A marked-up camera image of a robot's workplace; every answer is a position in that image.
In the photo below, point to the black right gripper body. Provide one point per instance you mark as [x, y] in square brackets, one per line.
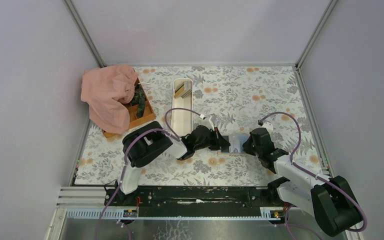
[257, 150]

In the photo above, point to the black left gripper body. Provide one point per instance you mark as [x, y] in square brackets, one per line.
[207, 142]

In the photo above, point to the silver VIP card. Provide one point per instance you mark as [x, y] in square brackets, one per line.
[236, 143]

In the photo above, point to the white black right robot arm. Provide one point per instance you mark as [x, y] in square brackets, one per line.
[329, 200]

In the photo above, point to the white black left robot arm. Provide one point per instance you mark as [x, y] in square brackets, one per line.
[145, 144]

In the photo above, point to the orange wooden organizer tray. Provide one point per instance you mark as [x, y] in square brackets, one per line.
[149, 114]

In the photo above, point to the dark green items in organizer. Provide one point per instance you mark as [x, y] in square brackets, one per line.
[139, 100]

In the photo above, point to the pink crumpled cloth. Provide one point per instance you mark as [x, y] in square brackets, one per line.
[106, 91]

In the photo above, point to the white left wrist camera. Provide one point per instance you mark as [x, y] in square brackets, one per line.
[206, 121]

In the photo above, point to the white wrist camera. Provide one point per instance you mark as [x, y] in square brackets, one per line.
[206, 121]
[268, 126]

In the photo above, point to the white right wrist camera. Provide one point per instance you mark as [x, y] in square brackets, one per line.
[268, 126]

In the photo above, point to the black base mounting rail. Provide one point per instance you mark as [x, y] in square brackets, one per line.
[195, 197]

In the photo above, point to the slotted aluminium cable duct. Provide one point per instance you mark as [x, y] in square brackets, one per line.
[146, 213]

